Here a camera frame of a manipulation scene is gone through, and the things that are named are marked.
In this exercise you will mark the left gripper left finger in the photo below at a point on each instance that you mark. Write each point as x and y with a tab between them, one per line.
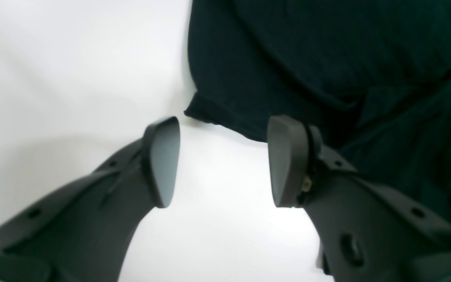
81	232

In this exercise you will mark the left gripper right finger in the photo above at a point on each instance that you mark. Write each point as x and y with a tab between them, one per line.
369	232

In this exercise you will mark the black T-shirt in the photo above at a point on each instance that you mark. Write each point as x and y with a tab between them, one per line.
373	75

